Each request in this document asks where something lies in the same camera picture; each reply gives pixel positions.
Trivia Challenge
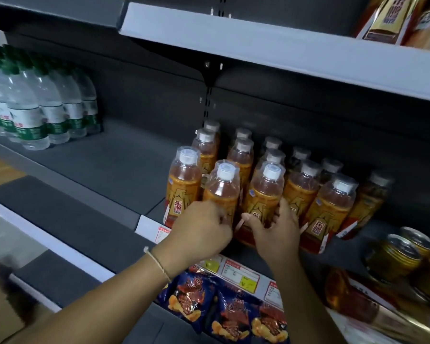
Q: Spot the person's left forearm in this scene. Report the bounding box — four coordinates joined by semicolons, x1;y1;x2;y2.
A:
5;251;176;344

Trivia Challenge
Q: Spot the orange snack packet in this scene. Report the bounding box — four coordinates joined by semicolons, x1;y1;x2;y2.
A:
404;0;430;53

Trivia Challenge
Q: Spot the blue snack packet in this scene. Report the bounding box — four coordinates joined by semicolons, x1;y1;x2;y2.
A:
157;269;217;333
250;302;291;344
210;286;262;344

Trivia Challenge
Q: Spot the dark grey shelf board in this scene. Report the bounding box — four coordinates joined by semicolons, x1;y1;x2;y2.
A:
0;0;127;32

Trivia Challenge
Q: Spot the gold red drink pack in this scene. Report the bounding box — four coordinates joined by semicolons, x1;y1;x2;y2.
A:
356;0;430;46

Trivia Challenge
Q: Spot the person's right hand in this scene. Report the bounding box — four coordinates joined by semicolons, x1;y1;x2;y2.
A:
241;199;302;273

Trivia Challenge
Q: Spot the black shelf bracket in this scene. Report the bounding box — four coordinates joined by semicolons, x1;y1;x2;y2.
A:
201;61;224;88

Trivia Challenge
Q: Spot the beige string bracelet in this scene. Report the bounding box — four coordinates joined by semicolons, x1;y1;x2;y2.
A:
143;246;172;283

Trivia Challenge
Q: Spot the grey store shelf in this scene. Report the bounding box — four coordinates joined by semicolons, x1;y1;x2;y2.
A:
118;1;430;104

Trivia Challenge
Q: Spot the red white price tag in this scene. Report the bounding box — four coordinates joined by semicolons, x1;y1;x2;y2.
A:
263;281;284;309
155;226;172;245

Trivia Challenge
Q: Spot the person's right forearm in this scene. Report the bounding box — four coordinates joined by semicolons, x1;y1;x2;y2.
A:
270;259;348;344

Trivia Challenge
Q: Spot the cluster of orange bottles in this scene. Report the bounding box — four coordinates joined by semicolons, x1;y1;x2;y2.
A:
164;120;395;255

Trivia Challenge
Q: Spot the slotted shelf upright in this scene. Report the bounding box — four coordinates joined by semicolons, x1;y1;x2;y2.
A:
200;0;233;129

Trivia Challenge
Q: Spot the grey shelf with white strip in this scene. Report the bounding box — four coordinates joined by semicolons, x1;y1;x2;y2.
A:
0;118;430;344

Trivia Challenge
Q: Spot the gold red drink carton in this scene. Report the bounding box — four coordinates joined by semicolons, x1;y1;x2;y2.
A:
323;268;430;344

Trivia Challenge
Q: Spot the person's left hand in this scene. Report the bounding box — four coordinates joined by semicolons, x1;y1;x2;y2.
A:
152;201;234;280

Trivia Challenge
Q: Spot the row of green-capped water bottles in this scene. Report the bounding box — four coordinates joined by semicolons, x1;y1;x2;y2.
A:
0;43;103;151

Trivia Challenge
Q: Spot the red yellow price tag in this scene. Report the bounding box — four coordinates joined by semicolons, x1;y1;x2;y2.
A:
221;259;261;295

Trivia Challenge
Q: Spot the brown cardboard box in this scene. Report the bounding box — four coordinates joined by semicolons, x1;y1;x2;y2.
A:
0;277;25;344

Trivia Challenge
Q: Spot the orange drink bottle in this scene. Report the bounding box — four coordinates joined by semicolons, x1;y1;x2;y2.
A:
202;160;241;230
236;162;286;247

